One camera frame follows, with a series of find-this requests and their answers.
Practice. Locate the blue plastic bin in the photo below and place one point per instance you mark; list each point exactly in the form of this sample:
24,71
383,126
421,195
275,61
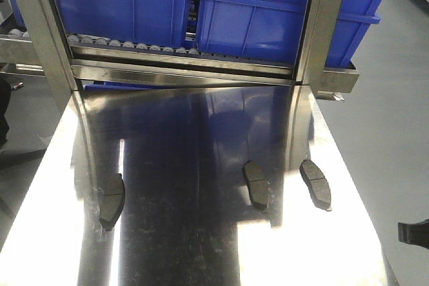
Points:
153,22
271,29

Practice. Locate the right blue plastic bin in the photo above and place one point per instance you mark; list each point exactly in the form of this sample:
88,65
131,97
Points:
271,29

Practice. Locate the left blue plastic bin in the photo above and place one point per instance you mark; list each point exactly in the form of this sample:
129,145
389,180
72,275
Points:
153,22

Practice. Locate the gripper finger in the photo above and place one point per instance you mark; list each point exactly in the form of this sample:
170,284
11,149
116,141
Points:
416,234

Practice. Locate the brake pad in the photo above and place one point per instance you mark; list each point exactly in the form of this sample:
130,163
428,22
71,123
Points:
112,202
257,185
317,185

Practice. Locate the stainless steel rack frame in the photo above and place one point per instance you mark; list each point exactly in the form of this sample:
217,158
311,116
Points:
65,66

